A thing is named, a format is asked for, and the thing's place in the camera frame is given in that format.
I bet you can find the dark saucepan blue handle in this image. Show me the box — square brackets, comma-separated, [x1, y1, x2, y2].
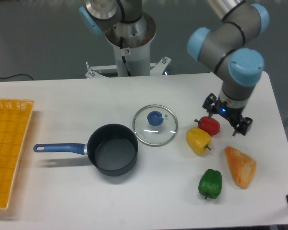
[33, 124, 138, 176]

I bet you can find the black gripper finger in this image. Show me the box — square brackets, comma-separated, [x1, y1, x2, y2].
[203, 93, 217, 118]
[231, 116, 252, 136]

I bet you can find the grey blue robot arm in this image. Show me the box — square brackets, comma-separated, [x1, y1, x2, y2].
[79, 0, 270, 135]

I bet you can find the triangle bread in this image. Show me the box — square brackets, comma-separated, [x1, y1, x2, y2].
[225, 146, 257, 189]

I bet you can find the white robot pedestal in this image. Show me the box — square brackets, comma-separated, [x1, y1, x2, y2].
[85, 12, 171, 79]

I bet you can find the yellow woven basket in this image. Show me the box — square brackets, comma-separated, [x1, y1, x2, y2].
[0, 98, 35, 210]

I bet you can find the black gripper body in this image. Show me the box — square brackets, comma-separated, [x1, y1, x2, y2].
[215, 98, 246, 122]

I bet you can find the red bell pepper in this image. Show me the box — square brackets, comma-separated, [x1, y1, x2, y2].
[194, 116, 220, 136]

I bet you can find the yellow bell pepper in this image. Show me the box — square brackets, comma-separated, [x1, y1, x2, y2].
[186, 127, 212, 155]

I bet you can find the green bell pepper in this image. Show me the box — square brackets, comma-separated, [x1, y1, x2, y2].
[198, 169, 223, 199]

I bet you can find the black cable on pedestal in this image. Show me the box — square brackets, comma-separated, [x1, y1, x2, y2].
[119, 36, 132, 77]

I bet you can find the glass pot lid blue knob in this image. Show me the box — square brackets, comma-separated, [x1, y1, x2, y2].
[132, 104, 178, 147]

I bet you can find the black cable on floor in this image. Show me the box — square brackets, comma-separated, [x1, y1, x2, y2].
[0, 73, 34, 80]

